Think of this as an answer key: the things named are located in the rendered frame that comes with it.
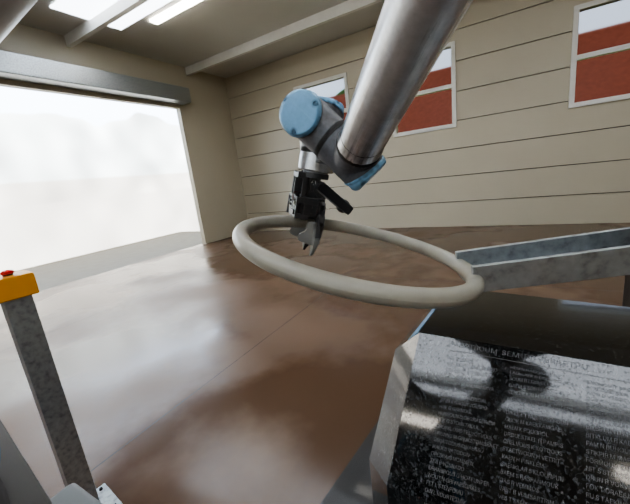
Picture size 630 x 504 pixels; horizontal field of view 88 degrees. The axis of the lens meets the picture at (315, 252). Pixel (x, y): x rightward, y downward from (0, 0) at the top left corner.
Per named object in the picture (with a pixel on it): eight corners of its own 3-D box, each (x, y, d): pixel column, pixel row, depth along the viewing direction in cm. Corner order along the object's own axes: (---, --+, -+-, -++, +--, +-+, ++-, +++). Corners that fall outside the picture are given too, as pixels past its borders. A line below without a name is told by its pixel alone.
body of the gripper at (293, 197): (285, 214, 88) (292, 168, 84) (314, 217, 91) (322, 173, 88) (294, 220, 81) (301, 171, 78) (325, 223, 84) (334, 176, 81)
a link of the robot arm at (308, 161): (327, 155, 88) (343, 157, 79) (324, 174, 89) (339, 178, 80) (295, 150, 84) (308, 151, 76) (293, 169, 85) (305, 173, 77)
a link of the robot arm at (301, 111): (337, 114, 61) (351, 124, 73) (294, 74, 62) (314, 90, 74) (306, 154, 65) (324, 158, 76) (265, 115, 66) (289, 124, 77)
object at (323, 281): (445, 252, 89) (448, 241, 88) (537, 345, 42) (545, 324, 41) (271, 216, 93) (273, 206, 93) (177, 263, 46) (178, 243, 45)
